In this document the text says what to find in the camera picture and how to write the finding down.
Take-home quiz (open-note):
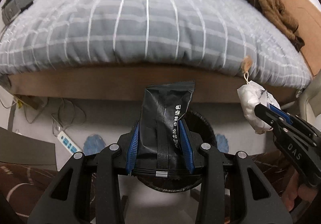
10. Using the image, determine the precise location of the brown wooden bed frame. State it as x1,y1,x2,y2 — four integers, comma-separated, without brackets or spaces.
7,63,299,104

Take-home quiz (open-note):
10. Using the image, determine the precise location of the grey checked bed sheet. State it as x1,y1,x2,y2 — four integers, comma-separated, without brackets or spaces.
1,0,312,89

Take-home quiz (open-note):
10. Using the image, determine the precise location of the brown patterned right trouser leg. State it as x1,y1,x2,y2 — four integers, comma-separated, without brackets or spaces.
250,150,294,196

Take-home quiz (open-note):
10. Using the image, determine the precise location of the brown fleece jacket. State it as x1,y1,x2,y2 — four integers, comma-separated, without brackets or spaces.
249,0,305,52

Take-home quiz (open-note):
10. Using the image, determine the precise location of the brown patterned left trouser leg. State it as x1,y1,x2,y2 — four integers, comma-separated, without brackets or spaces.
1,163,58,223

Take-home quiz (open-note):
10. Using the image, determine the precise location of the white power strip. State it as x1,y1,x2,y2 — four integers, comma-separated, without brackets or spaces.
57,131,82,154

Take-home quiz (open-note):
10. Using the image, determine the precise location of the person right hand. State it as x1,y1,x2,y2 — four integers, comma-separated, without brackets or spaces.
281,170,318,212

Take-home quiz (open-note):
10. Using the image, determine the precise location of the blue left slipper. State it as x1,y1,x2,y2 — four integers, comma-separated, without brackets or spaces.
83,134,106,156

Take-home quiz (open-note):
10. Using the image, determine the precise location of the wooden headboard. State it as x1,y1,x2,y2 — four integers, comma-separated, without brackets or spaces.
282,0,321,77

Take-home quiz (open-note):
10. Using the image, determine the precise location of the grey cable on floor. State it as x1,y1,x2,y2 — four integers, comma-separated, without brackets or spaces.
22,97,87,136

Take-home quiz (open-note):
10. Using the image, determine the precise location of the blue slipper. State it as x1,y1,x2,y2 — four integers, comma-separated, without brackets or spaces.
215,134,229,153
83,134,106,156

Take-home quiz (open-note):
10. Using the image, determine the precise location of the brown patterned trouser leg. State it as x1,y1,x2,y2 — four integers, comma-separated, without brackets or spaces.
1,163,58,223
250,150,294,196

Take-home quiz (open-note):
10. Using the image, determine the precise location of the black trash bin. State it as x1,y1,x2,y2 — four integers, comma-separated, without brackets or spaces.
137,109,217,193

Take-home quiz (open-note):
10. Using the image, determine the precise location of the black foil packet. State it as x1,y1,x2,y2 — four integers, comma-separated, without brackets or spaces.
126,81,195,178

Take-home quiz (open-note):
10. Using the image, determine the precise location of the blue right slipper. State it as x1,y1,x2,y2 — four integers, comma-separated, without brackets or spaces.
215,134,229,153

